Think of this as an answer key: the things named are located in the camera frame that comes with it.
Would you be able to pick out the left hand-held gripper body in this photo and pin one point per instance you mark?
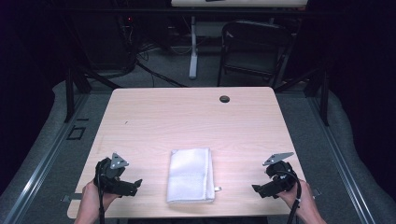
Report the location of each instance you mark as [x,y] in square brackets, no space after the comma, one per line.
[109,182]

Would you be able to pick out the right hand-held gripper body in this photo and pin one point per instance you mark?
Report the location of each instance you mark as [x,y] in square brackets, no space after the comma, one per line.
[280,177]

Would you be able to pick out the white cloth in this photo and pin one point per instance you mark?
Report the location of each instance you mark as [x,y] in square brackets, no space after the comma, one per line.
[190,175]

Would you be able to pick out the person's left hand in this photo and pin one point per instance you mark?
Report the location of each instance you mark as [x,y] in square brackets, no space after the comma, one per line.
[91,197]

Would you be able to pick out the person's right hand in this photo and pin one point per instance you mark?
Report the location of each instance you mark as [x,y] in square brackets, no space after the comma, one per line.
[295,199]

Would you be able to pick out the grey tape piece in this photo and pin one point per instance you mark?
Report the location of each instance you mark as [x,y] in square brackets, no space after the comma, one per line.
[73,196]
[317,192]

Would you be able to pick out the black folding chair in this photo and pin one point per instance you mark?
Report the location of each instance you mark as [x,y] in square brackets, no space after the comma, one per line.
[255,49]

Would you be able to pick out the black equipment cabinet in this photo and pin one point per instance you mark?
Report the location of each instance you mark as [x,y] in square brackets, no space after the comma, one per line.
[102,40]

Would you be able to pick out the white table leg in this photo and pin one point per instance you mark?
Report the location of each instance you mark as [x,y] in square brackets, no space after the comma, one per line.
[193,49]

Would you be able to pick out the aluminium floor rail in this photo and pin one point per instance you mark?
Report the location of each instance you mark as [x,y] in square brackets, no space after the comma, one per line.
[40,174]
[342,168]

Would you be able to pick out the black metal frame stand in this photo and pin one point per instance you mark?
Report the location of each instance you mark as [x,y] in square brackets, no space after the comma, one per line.
[323,93]
[70,93]

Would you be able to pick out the black horizontal frame bar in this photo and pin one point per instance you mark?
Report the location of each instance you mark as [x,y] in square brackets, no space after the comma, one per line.
[124,11]

